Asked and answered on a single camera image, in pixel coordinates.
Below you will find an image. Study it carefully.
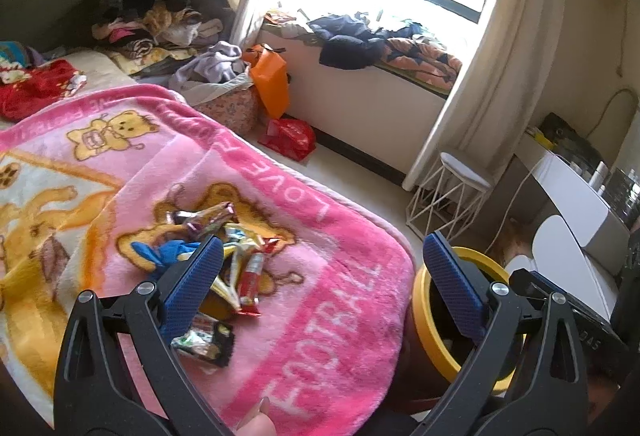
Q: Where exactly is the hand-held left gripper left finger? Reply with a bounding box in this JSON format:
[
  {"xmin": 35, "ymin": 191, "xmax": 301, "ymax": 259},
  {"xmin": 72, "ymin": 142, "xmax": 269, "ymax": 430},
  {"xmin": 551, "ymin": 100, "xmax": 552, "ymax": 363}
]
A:
[{"xmin": 53, "ymin": 234, "xmax": 233, "ymax": 436}]

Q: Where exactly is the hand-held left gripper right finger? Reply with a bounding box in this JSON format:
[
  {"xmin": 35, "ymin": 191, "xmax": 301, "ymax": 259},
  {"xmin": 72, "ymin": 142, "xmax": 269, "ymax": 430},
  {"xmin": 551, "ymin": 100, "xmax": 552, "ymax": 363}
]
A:
[{"xmin": 423, "ymin": 231, "xmax": 590, "ymax": 436}]

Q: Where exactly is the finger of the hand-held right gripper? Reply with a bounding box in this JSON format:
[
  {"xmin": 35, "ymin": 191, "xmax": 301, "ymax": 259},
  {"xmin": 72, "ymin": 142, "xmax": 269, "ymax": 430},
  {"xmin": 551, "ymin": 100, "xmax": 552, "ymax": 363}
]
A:
[{"xmin": 509, "ymin": 267, "xmax": 576, "ymax": 317}]

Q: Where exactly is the yellow snack wrapper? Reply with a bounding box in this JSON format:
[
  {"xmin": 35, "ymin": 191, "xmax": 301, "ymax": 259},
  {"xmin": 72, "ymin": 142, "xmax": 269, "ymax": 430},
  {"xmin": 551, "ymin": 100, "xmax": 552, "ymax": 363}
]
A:
[{"xmin": 207, "ymin": 276, "xmax": 243, "ymax": 312}]

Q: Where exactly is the blue wrapper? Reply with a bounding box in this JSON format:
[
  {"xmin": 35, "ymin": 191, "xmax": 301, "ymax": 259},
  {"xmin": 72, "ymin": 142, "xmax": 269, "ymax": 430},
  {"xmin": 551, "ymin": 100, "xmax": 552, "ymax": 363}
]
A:
[{"xmin": 131, "ymin": 238, "xmax": 201, "ymax": 272}]

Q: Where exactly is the black bin with yellow rim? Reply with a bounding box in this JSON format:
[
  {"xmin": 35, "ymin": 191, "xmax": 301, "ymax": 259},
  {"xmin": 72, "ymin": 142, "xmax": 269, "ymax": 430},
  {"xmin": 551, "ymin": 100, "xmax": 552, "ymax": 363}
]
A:
[{"xmin": 411, "ymin": 246, "xmax": 526, "ymax": 399}]

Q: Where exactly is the red snack wrapper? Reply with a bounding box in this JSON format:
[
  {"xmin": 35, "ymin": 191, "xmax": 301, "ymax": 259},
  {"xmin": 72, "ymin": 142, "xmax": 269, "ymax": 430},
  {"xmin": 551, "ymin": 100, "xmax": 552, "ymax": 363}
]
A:
[{"xmin": 237, "ymin": 252, "xmax": 266, "ymax": 317}]

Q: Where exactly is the black snack wrapper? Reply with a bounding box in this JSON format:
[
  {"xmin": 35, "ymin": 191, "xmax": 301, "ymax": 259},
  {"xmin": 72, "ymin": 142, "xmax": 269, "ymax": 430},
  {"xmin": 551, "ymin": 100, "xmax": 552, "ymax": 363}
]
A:
[{"xmin": 171, "ymin": 313, "xmax": 236, "ymax": 368}]

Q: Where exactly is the gold foil wrapper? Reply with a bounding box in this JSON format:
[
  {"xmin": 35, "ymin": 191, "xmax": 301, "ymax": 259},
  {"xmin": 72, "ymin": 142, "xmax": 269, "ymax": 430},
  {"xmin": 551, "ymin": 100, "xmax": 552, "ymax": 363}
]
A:
[{"xmin": 220, "ymin": 223, "xmax": 283, "ymax": 262}]

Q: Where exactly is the purple striped snack wrapper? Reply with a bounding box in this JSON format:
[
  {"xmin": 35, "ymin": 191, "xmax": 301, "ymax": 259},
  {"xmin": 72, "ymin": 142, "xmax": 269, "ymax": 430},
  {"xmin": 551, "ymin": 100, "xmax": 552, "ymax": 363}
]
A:
[{"xmin": 172, "ymin": 202, "xmax": 238, "ymax": 237}]

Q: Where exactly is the person's left hand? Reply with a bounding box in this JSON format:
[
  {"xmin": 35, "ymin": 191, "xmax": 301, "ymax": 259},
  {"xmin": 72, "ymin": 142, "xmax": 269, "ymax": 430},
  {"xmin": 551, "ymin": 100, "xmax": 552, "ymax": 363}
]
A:
[{"xmin": 235, "ymin": 396, "xmax": 276, "ymax": 436}]

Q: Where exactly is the white chair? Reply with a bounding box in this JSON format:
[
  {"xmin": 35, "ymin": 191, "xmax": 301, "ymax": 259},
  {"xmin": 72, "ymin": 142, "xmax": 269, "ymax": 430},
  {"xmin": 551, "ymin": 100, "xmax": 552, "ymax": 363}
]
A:
[{"xmin": 510, "ymin": 215, "xmax": 621, "ymax": 317}]

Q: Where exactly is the orange patterned bag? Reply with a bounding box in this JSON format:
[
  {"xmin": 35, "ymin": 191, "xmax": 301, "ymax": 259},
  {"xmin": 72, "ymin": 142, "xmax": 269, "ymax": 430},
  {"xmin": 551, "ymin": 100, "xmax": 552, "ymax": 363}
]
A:
[{"xmin": 495, "ymin": 216, "xmax": 531, "ymax": 262}]

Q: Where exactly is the white vanity desk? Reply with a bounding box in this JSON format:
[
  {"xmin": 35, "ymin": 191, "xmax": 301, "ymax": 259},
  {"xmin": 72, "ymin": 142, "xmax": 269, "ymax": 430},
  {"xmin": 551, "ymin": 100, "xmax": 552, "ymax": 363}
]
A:
[{"xmin": 515, "ymin": 133, "xmax": 631, "ymax": 262}]

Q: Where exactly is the clear cosmetics organizer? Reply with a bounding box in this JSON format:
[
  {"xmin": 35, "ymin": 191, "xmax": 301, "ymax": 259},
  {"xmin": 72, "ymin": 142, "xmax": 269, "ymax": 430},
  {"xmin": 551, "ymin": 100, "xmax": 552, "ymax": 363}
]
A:
[{"xmin": 602, "ymin": 168, "xmax": 640, "ymax": 222}]

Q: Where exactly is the pink printed blanket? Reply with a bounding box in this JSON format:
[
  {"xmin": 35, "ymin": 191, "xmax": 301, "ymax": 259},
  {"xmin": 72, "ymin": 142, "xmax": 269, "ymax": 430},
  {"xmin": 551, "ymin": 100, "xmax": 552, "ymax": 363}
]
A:
[{"xmin": 0, "ymin": 83, "xmax": 416, "ymax": 432}]

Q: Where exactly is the yellow box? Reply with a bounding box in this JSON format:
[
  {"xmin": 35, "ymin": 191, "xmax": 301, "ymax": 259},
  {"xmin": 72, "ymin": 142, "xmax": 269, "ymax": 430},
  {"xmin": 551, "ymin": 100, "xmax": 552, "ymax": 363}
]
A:
[{"xmin": 525, "ymin": 126, "xmax": 556, "ymax": 149}]

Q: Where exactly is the black bag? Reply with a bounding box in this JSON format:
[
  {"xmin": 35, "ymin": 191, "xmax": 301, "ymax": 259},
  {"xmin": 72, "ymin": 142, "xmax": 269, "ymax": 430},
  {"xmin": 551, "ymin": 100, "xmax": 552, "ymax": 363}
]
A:
[{"xmin": 540, "ymin": 112, "xmax": 593, "ymax": 154}]

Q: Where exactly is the vanity mirror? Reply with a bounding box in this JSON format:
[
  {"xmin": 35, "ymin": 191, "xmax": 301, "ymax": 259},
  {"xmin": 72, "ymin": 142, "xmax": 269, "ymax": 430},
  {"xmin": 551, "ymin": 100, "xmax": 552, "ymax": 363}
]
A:
[{"xmin": 610, "ymin": 111, "xmax": 640, "ymax": 177}]

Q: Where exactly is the red plastic bag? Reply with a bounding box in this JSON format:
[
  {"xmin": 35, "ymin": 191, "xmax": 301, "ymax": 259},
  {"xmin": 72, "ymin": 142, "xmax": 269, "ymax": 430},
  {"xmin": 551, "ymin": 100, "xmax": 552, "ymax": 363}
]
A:
[{"xmin": 257, "ymin": 117, "xmax": 317, "ymax": 162}]

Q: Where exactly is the white window seat cabinet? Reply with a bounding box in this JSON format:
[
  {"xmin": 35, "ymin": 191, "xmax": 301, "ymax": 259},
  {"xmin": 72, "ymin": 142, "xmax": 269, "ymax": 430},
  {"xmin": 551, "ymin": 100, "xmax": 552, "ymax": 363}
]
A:
[{"xmin": 255, "ymin": 23, "xmax": 448, "ymax": 177}]

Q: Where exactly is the orange patterned quilt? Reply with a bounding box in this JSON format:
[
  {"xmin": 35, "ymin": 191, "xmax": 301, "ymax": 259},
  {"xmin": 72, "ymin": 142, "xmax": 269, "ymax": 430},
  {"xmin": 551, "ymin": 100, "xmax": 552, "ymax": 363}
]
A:
[{"xmin": 377, "ymin": 36, "xmax": 463, "ymax": 92}]

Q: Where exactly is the orange paper bag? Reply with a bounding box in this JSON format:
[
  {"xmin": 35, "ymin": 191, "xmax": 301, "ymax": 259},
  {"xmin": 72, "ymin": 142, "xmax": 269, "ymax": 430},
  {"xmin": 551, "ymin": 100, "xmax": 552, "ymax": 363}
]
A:
[{"xmin": 243, "ymin": 43, "xmax": 292, "ymax": 119}]

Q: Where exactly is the lavender garment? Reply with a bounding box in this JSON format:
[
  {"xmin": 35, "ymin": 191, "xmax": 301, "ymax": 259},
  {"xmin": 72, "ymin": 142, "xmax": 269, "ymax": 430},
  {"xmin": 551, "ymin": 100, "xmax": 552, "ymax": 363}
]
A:
[{"xmin": 170, "ymin": 41, "xmax": 251, "ymax": 92}]

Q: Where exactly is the cream bed sheet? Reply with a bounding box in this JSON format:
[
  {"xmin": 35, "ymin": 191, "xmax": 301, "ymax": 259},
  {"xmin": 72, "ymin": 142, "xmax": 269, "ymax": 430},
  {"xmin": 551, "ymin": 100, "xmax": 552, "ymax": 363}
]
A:
[{"xmin": 65, "ymin": 51, "xmax": 136, "ymax": 87}]

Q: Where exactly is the red cloth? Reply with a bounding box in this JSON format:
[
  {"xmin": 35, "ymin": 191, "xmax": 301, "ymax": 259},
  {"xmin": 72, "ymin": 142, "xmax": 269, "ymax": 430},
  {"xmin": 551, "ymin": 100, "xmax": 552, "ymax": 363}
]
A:
[{"xmin": 0, "ymin": 58, "xmax": 86, "ymax": 121}]

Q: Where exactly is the folded colourful clothes stack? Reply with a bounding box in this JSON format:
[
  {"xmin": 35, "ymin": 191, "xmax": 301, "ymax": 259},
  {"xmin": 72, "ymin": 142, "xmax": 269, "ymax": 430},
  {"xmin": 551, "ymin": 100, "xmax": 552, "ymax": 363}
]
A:
[{"xmin": 92, "ymin": 6, "xmax": 226, "ymax": 63}]

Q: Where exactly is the white and orange cloth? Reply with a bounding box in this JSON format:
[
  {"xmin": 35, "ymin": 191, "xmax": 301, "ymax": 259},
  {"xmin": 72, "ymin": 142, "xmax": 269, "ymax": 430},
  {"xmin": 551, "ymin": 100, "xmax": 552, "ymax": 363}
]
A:
[{"xmin": 262, "ymin": 8, "xmax": 311, "ymax": 37}]

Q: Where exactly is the grey bed headboard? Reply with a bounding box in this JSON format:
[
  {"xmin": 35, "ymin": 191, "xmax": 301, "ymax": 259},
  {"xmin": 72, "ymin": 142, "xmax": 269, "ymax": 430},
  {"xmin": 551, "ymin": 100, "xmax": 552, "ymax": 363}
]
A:
[{"xmin": 0, "ymin": 0, "xmax": 116, "ymax": 54}]

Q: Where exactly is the white power cable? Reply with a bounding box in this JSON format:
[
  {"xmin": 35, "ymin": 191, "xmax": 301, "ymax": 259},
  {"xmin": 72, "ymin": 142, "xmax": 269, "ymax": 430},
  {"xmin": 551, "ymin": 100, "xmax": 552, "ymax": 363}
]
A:
[{"xmin": 492, "ymin": 156, "xmax": 546, "ymax": 247}]

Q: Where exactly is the white wire stool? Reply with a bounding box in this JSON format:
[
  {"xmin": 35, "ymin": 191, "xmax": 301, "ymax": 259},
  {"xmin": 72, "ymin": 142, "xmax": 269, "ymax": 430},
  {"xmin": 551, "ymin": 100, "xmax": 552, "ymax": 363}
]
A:
[{"xmin": 406, "ymin": 151, "xmax": 493, "ymax": 242}]

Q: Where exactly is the looped wall cable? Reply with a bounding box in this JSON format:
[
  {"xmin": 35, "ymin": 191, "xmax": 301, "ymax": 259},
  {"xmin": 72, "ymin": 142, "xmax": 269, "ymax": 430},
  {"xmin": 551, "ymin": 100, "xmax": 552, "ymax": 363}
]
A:
[{"xmin": 585, "ymin": 88, "xmax": 638, "ymax": 137}]

